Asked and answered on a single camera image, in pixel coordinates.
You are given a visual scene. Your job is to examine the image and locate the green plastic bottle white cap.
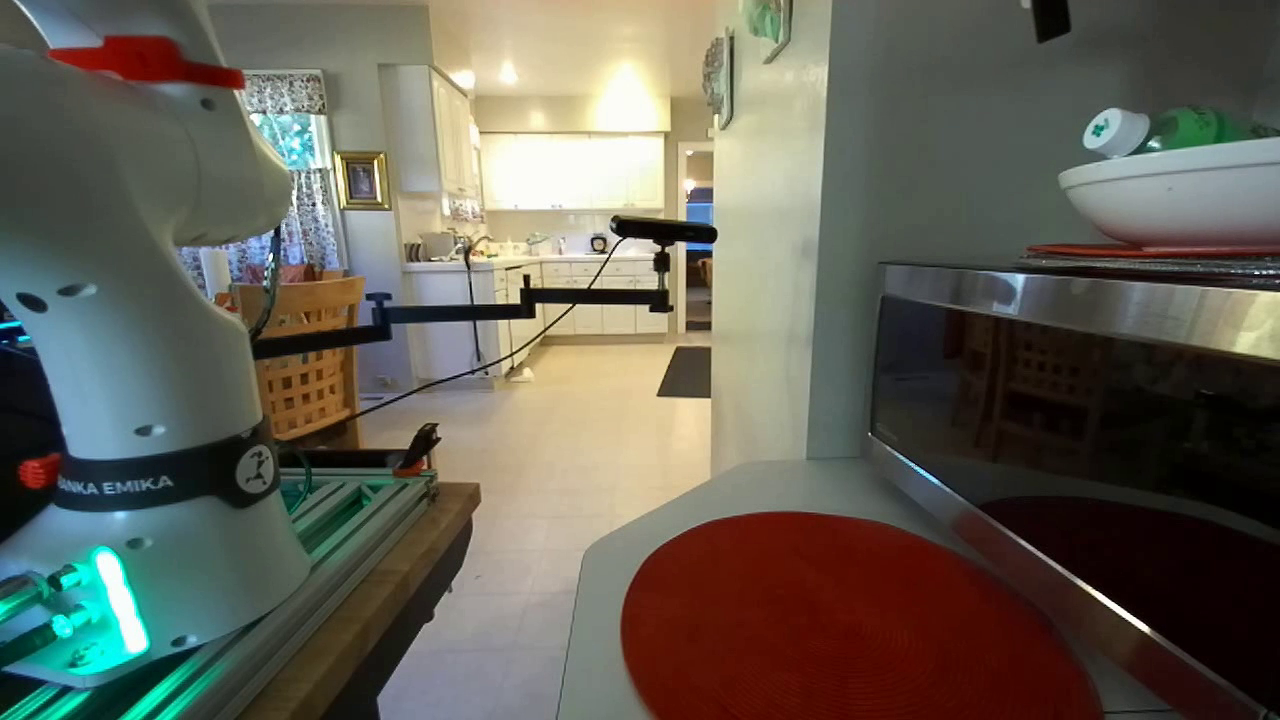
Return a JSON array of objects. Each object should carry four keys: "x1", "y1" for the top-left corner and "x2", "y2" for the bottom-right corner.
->
[{"x1": 1081, "y1": 99, "x2": 1263, "y2": 162}]

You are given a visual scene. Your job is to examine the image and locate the white bowl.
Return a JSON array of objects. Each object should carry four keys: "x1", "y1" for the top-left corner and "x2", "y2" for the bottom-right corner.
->
[{"x1": 1056, "y1": 138, "x2": 1280, "y2": 248}]

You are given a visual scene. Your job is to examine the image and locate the red mat under plate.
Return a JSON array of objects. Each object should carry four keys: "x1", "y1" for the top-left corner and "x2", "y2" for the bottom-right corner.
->
[{"x1": 1024, "y1": 237, "x2": 1280, "y2": 266}]

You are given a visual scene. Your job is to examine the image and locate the stainless steel microwave oven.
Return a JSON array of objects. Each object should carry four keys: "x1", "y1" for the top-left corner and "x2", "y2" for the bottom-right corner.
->
[{"x1": 863, "y1": 255, "x2": 1280, "y2": 720}]

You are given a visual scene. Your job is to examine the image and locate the dark floor mat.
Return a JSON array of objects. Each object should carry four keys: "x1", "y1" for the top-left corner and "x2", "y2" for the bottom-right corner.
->
[{"x1": 652, "y1": 343, "x2": 718, "y2": 406}]

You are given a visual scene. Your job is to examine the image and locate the white lower kitchen cabinets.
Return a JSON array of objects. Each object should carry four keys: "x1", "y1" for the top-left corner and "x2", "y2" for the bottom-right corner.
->
[{"x1": 396, "y1": 248, "x2": 681, "y2": 389}]

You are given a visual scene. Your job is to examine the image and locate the white upper kitchen cabinet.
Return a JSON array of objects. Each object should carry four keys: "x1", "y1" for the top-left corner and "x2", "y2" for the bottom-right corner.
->
[{"x1": 378, "y1": 60, "x2": 489, "y2": 229}]

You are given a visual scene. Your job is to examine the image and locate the large round red placemat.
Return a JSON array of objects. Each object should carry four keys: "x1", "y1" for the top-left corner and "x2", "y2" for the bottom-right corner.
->
[{"x1": 618, "y1": 510, "x2": 1107, "y2": 720}]

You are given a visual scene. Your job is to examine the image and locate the patterned window curtain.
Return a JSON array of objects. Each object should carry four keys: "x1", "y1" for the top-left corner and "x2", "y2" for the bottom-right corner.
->
[{"x1": 186, "y1": 70, "x2": 353, "y2": 293}]

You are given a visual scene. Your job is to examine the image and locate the black clamp orange tips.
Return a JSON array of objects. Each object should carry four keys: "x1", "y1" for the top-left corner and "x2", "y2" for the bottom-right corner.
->
[{"x1": 396, "y1": 420, "x2": 449, "y2": 484}]

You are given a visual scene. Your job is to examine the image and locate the wicker laundry basket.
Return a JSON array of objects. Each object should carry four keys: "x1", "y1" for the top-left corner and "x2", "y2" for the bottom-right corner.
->
[{"x1": 228, "y1": 271, "x2": 368, "y2": 446}]

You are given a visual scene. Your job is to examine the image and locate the wooden table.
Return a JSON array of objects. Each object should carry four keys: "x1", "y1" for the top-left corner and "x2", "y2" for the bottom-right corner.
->
[{"x1": 235, "y1": 481, "x2": 485, "y2": 720}]

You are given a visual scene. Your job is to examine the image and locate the green wall picture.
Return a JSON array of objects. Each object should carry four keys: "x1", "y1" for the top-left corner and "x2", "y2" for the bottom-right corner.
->
[{"x1": 742, "y1": 0, "x2": 799, "y2": 70}]

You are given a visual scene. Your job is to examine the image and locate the round wall decoration plate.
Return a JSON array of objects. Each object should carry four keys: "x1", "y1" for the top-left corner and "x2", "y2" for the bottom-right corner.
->
[{"x1": 701, "y1": 29, "x2": 742, "y2": 138}]

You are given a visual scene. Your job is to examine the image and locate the black camera on boom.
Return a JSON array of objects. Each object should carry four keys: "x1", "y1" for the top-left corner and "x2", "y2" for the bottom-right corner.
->
[{"x1": 609, "y1": 214, "x2": 726, "y2": 253}]

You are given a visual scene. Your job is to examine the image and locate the thin black camera cable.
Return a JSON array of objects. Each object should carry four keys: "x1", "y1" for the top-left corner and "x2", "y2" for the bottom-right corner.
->
[{"x1": 347, "y1": 237, "x2": 628, "y2": 420}]

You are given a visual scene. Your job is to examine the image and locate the gold picture frame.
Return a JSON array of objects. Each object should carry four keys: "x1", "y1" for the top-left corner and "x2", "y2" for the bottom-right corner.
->
[{"x1": 332, "y1": 148, "x2": 396, "y2": 217}]

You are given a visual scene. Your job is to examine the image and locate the aluminium rail base frame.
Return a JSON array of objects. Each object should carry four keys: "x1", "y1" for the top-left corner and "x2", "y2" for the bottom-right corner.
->
[{"x1": 0, "y1": 462, "x2": 446, "y2": 720}]

